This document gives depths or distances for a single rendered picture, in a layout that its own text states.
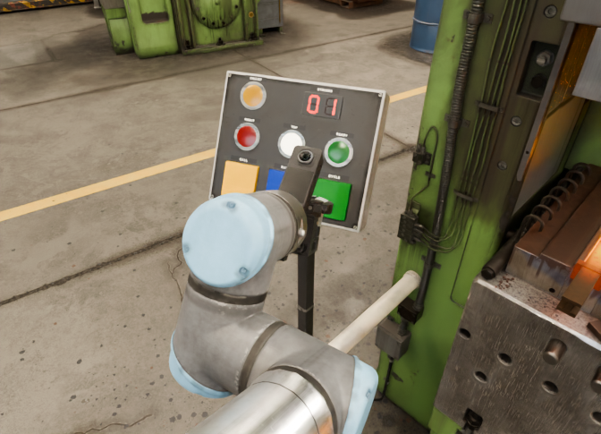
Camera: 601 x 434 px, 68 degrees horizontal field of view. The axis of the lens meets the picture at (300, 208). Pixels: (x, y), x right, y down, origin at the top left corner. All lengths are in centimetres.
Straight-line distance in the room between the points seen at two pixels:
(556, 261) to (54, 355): 181
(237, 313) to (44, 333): 177
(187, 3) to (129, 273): 342
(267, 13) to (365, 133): 505
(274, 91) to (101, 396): 136
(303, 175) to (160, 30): 465
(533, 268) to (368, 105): 43
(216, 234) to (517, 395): 77
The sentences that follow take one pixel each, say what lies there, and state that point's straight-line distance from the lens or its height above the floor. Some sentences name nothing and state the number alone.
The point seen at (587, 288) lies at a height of 101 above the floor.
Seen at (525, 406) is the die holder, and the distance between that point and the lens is 107.
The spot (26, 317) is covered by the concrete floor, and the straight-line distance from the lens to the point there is 231.
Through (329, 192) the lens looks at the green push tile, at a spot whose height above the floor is 102.
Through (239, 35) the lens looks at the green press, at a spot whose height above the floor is 12.
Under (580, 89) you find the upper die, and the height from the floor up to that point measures 128.
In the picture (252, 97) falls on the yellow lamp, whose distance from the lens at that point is 95.
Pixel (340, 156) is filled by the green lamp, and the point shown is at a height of 108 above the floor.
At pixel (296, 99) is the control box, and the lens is 92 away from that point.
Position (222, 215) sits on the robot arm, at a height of 126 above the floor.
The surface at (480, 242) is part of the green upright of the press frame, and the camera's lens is 113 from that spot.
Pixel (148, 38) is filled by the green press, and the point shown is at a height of 20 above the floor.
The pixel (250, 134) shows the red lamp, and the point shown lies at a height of 110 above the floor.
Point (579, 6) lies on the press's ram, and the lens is 75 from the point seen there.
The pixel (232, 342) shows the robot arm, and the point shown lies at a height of 114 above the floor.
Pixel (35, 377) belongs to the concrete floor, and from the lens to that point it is 207.
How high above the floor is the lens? 152
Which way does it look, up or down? 36 degrees down
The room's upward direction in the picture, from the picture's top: straight up
